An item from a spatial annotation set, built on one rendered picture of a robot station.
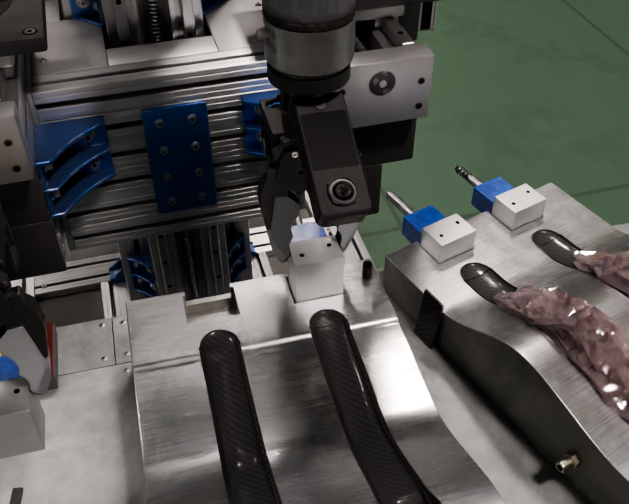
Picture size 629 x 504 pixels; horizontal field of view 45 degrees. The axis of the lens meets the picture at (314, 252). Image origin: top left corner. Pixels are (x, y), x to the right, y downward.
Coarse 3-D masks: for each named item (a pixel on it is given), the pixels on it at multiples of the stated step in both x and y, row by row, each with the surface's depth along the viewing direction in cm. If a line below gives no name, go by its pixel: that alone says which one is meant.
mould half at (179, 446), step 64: (128, 320) 76; (256, 320) 76; (384, 320) 76; (192, 384) 70; (256, 384) 70; (320, 384) 71; (384, 384) 71; (192, 448) 66; (320, 448) 65; (448, 448) 64
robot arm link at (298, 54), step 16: (256, 32) 62; (272, 32) 61; (288, 32) 59; (304, 32) 67; (320, 32) 67; (336, 32) 60; (352, 32) 62; (272, 48) 62; (288, 48) 60; (304, 48) 60; (320, 48) 60; (336, 48) 61; (352, 48) 63; (272, 64) 63; (288, 64) 61; (304, 64) 61; (320, 64) 61; (336, 64) 62
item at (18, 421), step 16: (0, 368) 64; (16, 368) 64; (0, 384) 62; (16, 384) 62; (0, 400) 60; (16, 400) 60; (32, 400) 61; (0, 416) 59; (16, 416) 60; (32, 416) 60; (0, 432) 60; (16, 432) 61; (32, 432) 61; (0, 448) 62; (16, 448) 62; (32, 448) 63
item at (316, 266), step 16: (304, 224) 81; (304, 240) 77; (320, 240) 77; (336, 240) 77; (304, 256) 75; (320, 256) 75; (336, 256) 75; (288, 272) 79; (304, 272) 75; (320, 272) 76; (336, 272) 76; (304, 288) 76; (320, 288) 77; (336, 288) 78
